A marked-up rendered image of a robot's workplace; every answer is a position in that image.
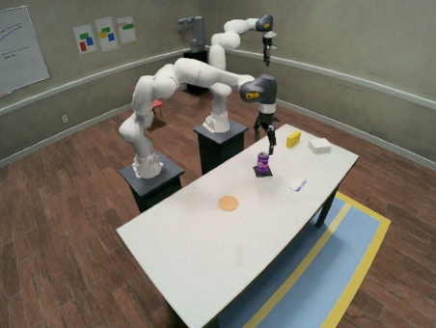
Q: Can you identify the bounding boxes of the tan round coaster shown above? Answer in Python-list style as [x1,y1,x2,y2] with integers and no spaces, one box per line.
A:
[218,196,238,211]

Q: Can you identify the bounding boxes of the yellow rectangular block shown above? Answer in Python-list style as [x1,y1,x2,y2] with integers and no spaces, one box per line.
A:
[286,130,301,149]

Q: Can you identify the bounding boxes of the purple drink can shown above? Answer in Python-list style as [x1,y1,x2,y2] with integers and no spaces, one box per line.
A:
[257,151,269,174]

